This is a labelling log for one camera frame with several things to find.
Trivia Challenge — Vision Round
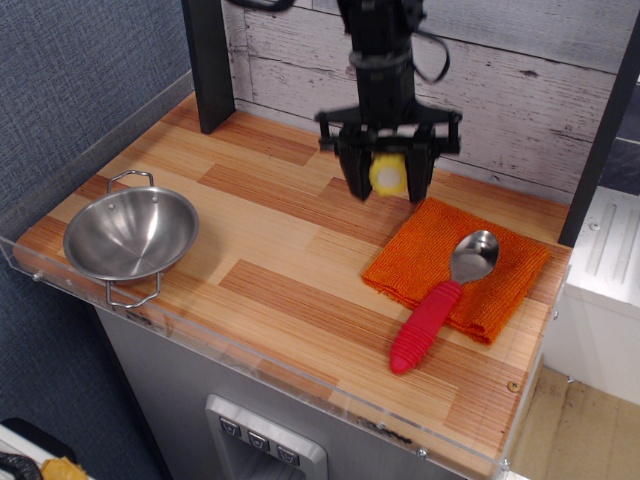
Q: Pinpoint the black vertical post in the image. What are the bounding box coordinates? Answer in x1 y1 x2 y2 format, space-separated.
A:
181 0 235 134
558 17 639 247

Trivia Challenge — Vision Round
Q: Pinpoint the metal spoon with red handle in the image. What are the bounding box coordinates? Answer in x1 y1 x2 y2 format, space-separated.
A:
389 230 500 375

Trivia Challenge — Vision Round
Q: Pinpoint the grey toy fridge cabinet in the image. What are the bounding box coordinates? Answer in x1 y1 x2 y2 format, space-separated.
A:
97 309 461 479

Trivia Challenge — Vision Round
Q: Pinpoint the stainless steel two-handled pot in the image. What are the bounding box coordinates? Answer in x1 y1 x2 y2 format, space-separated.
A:
63 170 199 309

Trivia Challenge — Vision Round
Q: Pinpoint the orange knitted cloth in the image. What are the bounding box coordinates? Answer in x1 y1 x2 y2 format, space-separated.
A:
362 199 551 344

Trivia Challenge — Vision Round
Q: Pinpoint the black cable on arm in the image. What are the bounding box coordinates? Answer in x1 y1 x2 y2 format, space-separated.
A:
412 27 451 85

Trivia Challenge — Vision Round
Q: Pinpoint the black vertical post left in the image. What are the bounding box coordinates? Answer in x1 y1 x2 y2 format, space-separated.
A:
181 0 235 134

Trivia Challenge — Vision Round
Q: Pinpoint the yellow object bottom left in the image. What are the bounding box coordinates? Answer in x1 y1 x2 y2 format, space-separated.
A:
41 457 90 480

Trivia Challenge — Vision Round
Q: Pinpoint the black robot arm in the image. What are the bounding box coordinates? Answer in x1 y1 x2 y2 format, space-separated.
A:
315 1 462 203

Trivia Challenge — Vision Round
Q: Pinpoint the clear acrylic edge guard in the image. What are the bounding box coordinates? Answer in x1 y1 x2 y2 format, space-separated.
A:
11 97 569 479

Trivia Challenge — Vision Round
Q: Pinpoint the white toy sink unit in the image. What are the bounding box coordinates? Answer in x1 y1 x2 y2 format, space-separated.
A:
542 187 639 404

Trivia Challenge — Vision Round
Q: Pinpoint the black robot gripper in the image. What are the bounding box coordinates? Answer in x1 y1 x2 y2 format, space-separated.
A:
315 60 462 203

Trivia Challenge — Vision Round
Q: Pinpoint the silver dispenser button panel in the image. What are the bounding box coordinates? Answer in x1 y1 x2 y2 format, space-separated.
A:
205 394 329 479

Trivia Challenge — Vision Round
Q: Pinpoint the yellow toy corn cob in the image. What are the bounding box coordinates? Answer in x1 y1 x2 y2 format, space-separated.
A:
369 152 408 197

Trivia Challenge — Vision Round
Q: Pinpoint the black vertical post right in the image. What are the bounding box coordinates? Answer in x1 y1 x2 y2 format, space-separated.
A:
558 17 639 247

